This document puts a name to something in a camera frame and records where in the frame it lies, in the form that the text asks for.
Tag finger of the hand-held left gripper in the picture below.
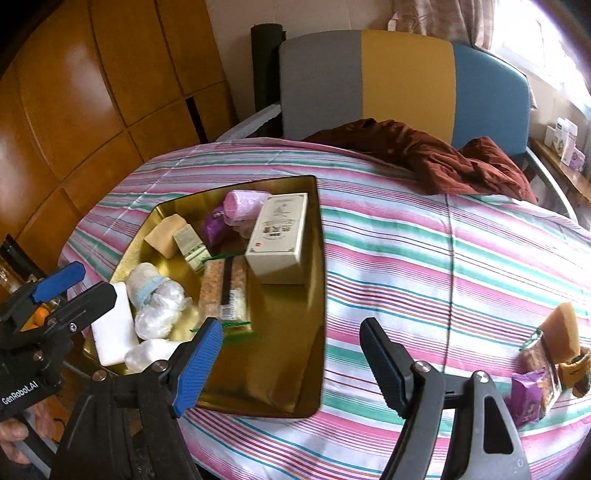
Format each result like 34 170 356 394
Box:
0 261 87 326
25 282 117 360

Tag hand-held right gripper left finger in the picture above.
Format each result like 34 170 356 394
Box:
48 318 223 480

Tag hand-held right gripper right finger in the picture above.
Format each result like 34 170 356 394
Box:
360 318 532 480

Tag pale yellow soft cloth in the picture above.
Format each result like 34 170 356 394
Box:
171 305 204 342

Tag green edged cereal bar packet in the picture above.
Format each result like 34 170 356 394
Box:
519 328 564 418
198 253 254 337

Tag gold metal tin tray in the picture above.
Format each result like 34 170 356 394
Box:
82 174 327 420

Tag small green patterned box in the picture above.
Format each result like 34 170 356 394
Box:
173 224 213 273

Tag small purple snack packet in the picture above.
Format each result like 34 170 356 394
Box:
201 205 232 250

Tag white cardboard box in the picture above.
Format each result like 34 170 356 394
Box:
245 192 308 284

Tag pink plastic bag roll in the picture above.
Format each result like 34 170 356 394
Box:
224 189 273 232

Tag person's left hand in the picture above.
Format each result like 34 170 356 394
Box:
0 408 61 464

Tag white foam block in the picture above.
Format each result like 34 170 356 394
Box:
90 281 139 367

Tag clear wrapped white bundle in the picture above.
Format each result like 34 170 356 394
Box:
134 279 192 340
124 339 183 374

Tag rolled white blue socks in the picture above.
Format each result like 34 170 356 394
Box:
126 262 167 308

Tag striped table cloth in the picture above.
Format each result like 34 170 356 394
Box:
58 138 591 480

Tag yellow sponge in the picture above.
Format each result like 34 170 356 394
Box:
144 213 185 258

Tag large purple snack packet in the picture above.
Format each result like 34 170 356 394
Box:
511 369 548 428

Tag wooden wardrobe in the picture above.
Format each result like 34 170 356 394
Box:
0 0 241 278

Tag orange sponge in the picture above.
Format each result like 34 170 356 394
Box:
538 302 581 363

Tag dark red crumpled cloth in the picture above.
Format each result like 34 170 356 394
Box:
302 119 539 204

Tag wooden side shelf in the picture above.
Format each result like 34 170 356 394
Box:
529 136 591 204

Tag purple carton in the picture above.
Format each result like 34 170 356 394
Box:
561 148 586 171

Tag grey yellow blue chair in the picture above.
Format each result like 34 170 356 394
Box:
217 29 578 222

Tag white printed carton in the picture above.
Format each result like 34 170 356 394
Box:
545 117 579 162

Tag checked curtain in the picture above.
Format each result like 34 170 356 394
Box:
390 0 497 49

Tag bright window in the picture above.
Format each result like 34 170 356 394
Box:
489 0 591 93

